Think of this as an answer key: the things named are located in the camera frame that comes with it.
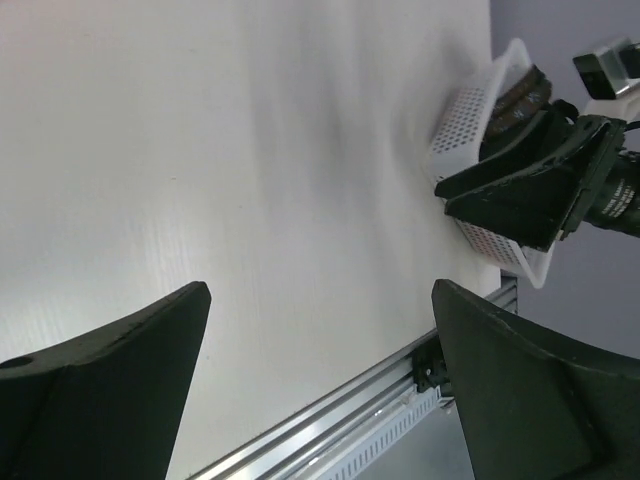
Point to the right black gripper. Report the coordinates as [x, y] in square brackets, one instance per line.
[512, 195]

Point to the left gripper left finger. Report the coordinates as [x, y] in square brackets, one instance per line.
[106, 404]

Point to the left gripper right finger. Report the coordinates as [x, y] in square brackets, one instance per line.
[534, 403]

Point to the pile of dark ties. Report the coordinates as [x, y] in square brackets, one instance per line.
[514, 109]

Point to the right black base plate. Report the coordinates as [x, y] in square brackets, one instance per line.
[429, 369]

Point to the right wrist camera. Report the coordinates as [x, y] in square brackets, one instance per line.
[610, 74]

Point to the aluminium front rail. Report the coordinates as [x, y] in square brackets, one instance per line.
[291, 448]

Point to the white slotted cable duct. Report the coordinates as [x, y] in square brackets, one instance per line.
[361, 448]

